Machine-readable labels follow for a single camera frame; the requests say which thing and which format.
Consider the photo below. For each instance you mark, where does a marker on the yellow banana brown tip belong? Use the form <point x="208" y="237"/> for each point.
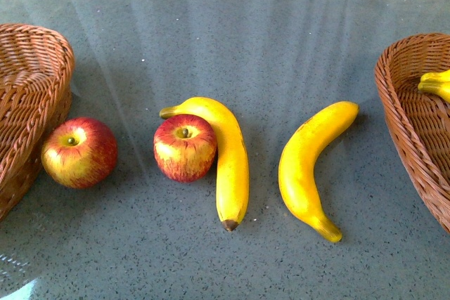
<point x="233" y="176"/>

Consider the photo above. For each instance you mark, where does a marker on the red yellow apple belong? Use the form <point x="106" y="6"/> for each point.
<point x="184" y="147"/>
<point x="80" y="153"/>

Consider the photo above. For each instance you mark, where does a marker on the yellow curved banana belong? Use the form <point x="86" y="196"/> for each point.
<point x="298" y="159"/>

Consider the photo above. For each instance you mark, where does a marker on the right brown wicker basket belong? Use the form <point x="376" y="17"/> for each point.
<point x="418" y="122"/>

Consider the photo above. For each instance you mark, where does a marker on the brown wicker basket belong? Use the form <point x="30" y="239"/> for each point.
<point x="418" y="122"/>
<point x="36" y="70"/>

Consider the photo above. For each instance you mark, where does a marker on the left brown wicker basket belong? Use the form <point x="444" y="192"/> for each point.
<point x="36" y="70"/>

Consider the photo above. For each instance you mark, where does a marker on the yellow banana in basket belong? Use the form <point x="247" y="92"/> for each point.
<point x="436" y="83"/>

